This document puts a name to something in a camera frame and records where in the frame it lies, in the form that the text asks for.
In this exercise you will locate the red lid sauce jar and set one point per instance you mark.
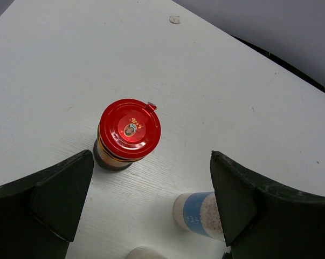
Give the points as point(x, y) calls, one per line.
point(128, 131)

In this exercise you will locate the white granule shaker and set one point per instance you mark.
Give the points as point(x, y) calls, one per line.
point(144, 253)

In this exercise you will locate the small tape scrap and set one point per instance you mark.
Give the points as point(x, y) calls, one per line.
point(174, 19)

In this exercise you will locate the blue label salt shaker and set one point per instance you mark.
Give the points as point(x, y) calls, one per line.
point(198, 213)

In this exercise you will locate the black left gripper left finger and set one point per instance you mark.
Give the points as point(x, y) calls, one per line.
point(40, 213)

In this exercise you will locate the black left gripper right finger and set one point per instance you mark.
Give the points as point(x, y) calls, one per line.
point(262, 218)

